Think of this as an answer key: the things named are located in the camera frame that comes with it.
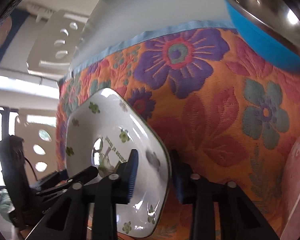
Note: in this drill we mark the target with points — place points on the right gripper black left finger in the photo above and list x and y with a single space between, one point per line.
68 218

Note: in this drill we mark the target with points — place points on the floral orange quilted mat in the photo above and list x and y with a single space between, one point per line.
229 113

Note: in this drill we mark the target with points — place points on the pink bow bowl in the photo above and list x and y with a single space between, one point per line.
291 194

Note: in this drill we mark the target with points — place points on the blue orange wall hanging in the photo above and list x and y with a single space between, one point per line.
10 27

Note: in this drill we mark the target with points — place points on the blue steel bowl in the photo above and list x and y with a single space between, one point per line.
271 28

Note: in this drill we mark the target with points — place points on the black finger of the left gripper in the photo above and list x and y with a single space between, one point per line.
60 178

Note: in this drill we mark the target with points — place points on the square forest plate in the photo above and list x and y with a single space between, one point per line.
101 133

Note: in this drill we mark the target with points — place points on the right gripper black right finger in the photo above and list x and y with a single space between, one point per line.
219 211

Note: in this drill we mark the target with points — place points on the person's left hand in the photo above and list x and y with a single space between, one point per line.
6 205

